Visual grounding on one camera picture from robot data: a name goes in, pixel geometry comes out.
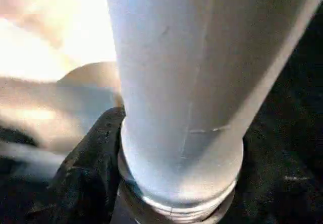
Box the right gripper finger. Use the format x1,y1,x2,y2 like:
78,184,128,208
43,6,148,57
28,107,127,224

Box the white plastic table top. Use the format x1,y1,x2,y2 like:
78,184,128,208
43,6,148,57
0,0,127,184

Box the white plastic table leg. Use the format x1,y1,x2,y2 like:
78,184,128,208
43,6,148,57
103,0,323,224

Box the black plastic mat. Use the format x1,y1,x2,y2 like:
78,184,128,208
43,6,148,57
0,12,323,224

